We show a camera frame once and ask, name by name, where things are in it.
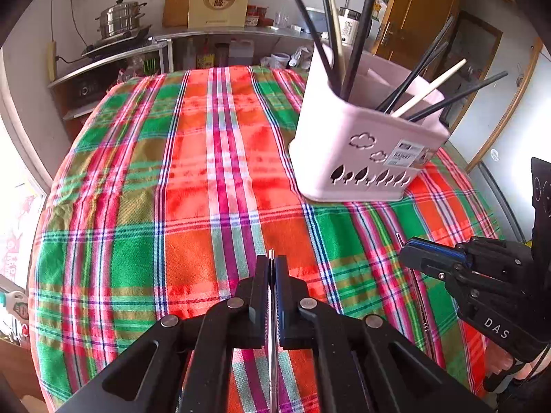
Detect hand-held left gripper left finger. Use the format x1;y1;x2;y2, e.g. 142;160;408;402
56;255;270;413

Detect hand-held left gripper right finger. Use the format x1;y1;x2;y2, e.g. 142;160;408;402
274;255;492;413

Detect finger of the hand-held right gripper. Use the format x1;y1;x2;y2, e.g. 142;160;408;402
413;258;488;303
398;236;534;269

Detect metal chopstick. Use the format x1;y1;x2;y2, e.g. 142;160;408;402
397;232;433;356
267;248;280;413

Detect pink plastic chopstick basket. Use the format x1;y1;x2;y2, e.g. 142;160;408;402
288;43;450;203

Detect black chopstick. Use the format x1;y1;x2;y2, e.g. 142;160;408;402
407;71;509;122
274;0;337;89
342;0;384;99
375;15;456;112
384;41;450;114
315;0;343;95

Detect cream chopstick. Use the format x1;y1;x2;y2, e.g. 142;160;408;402
391;58;468;118
328;0;347;89

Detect person's right hand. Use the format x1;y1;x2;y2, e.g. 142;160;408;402
486;341;537;385

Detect plaid tablecloth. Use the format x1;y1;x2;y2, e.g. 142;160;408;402
28;65;502;413

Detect clear plastic bag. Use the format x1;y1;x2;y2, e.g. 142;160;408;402
290;47;313;70

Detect white electric kettle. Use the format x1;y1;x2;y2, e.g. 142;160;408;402
338;7;361;46

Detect translucent plastic jug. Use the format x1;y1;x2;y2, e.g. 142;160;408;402
228;39;254;66

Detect wooden door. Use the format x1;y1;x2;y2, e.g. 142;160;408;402
372;0;463;70

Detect steel counter shelf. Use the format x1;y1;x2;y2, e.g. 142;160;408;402
47;26;315;121

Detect black appliance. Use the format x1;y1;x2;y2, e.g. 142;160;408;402
64;80;108;108

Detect black induction stove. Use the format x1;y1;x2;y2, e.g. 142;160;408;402
82;26;153;59

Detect tan paper gift bag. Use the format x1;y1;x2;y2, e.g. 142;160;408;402
188;0;252;30

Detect steel steamer pot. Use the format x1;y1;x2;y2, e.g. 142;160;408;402
95;1;148;39

